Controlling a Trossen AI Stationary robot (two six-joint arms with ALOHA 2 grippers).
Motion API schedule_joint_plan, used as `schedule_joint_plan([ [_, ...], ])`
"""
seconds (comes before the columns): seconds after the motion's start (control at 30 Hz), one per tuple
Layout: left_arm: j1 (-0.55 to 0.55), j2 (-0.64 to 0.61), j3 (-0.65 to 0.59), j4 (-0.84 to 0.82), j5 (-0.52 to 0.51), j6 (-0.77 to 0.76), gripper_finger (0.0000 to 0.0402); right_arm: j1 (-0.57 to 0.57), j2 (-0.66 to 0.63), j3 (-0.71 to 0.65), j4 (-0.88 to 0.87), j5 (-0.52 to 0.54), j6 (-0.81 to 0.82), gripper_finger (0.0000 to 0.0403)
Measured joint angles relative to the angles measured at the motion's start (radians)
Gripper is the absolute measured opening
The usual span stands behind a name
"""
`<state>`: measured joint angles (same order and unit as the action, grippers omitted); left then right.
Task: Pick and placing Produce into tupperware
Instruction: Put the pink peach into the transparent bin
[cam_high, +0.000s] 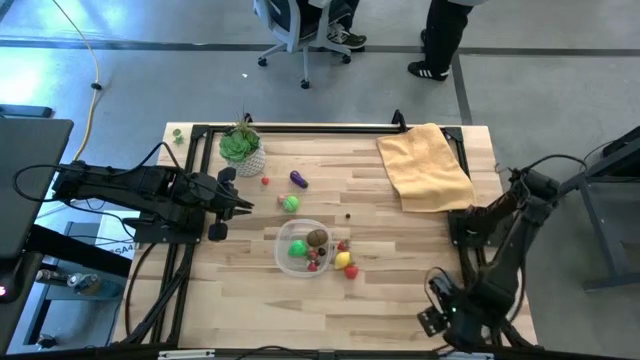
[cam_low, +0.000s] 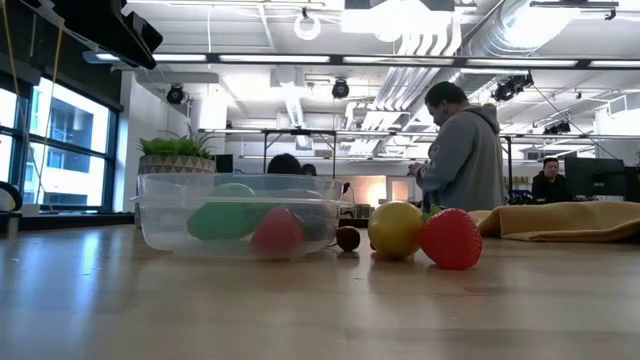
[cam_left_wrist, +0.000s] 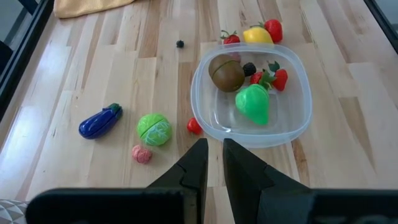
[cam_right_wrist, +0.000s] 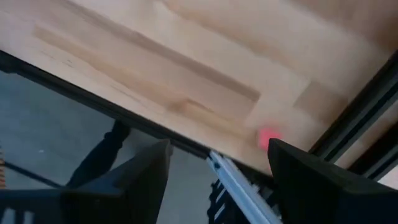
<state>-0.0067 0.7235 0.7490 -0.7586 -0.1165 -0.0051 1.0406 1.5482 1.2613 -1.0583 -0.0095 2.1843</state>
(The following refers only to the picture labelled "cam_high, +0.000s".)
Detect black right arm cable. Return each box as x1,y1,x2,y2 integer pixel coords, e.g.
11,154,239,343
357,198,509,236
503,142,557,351
519,153,589,181

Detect person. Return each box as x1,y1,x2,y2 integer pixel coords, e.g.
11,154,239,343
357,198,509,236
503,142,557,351
407,0,489,82
299,0,368,51

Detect black side table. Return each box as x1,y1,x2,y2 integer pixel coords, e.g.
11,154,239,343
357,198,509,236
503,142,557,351
557,124,640,292

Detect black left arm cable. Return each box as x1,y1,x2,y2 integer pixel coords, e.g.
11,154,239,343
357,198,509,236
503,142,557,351
12,141,184,204

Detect dark grey desk panel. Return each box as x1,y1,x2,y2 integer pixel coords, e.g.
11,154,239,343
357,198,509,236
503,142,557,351
0,118,75,260

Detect yellow floor cable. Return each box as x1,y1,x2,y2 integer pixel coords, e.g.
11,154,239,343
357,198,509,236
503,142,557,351
51,0,101,161

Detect clear plastic tupperware container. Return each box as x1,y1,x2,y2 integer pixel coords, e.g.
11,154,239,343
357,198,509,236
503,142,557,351
273,218,335,279

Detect black flat device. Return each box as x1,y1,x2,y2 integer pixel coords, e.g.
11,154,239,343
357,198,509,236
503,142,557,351
0,103,55,120

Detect white printed paper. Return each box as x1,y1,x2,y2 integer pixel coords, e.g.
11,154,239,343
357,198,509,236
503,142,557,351
94,214,141,261

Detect black aluminium table frame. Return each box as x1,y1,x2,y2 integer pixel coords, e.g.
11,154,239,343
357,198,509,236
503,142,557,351
112,108,539,360

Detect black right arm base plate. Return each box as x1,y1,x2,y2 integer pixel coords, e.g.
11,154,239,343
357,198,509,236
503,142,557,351
447,208,504,249

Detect brown toy kiwi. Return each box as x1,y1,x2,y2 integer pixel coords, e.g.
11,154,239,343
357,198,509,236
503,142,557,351
306,228,330,248

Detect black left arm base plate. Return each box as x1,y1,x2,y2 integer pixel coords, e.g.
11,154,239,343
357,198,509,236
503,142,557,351
122,217,206,245

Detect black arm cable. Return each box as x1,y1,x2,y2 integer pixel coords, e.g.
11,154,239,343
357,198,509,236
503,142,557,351
12,141,184,204
519,153,589,181

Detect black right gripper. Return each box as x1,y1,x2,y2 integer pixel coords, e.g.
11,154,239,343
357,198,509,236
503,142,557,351
417,279,484,349

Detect silver frame bracket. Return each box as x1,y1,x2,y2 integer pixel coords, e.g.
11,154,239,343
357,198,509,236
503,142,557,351
437,351,495,360
157,349,216,360

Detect succulent plant in white pot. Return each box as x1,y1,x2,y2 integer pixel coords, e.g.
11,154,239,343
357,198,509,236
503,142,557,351
218,117,266,178

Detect grey office chair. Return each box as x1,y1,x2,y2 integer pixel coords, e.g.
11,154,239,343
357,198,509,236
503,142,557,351
252,0,354,90

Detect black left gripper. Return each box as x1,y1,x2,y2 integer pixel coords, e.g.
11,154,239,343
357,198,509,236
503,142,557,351
202,167,255,241

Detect black desk beam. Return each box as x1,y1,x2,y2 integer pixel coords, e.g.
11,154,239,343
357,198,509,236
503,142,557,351
22,224,134,279

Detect yellow towel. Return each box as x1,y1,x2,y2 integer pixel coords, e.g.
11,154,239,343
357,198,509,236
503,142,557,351
375,122,477,214

